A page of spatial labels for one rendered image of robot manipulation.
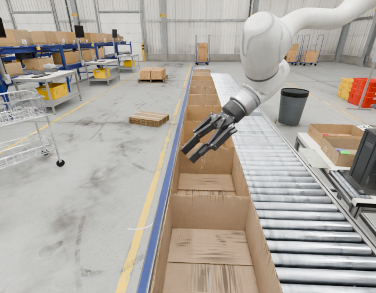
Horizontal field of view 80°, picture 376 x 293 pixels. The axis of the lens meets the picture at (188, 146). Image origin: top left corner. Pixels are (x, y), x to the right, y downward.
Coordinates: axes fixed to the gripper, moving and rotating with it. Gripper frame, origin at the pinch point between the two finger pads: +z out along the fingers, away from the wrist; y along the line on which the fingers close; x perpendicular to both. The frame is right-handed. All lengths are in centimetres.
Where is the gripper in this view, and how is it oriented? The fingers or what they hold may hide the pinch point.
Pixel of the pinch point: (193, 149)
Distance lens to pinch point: 73.5
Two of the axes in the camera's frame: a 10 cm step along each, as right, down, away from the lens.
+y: -4.6, -4.5, 7.7
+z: -7.2, 6.9, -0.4
